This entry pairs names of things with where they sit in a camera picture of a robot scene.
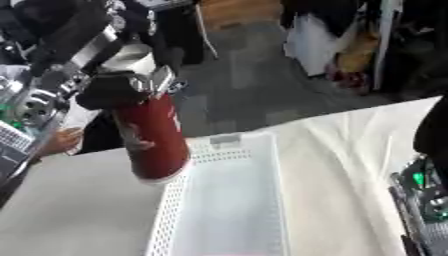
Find white bag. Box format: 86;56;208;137
283;13;352;78

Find white perforated plastic basket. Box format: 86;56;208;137
143;130;293;256

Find person's hand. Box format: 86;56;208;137
35;127;86;157

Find red cylindrical bottle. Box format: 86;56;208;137
112;92;195;186

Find yellow bag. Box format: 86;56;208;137
336;31;382;75

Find laptop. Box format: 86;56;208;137
0;119;37;183

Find white pole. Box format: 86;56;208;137
371;0;406;92

